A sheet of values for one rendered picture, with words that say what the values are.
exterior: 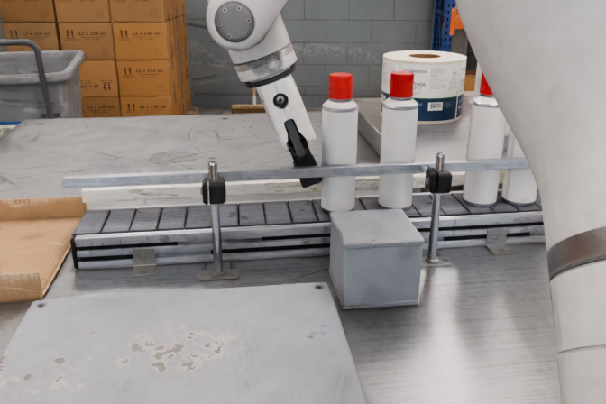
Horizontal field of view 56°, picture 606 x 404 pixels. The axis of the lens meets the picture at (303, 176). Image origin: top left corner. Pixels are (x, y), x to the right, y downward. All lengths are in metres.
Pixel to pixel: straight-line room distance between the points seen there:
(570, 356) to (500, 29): 0.16
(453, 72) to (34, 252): 0.96
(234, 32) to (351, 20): 4.67
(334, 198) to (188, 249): 0.22
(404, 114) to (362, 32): 4.53
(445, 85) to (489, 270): 0.64
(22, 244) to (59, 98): 1.89
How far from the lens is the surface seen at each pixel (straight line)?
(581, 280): 0.28
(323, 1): 5.34
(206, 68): 5.55
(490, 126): 0.88
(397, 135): 0.84
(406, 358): 0.66
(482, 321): 0.73
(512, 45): 0.31
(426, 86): 1.37
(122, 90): 4.21
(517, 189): 0.94
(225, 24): 0.69
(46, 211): 1.04
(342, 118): 0.81
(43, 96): 2.75
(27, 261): 0.91
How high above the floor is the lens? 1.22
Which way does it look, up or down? 20 degrees down
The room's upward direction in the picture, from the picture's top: straight up
